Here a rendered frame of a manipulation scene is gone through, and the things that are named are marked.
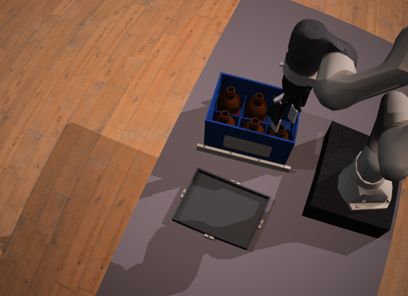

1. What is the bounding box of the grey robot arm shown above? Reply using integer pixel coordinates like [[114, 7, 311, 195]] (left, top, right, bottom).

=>
[[280, 19, 408, 211]]

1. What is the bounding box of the brown bottle with blue label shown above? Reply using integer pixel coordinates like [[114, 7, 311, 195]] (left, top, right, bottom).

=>
[[267, 124, 289, 140]]

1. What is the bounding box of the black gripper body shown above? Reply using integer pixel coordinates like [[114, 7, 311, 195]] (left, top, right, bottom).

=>
[[280, 75, 309, 102]]

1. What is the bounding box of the dark blue crate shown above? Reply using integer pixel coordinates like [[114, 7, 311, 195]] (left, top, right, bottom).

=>
[[204, 72, 300, 165]]

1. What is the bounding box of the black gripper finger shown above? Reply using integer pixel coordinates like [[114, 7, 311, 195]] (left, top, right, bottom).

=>
[[268, 92, 296, 133], [288, 86, 313, 124]]

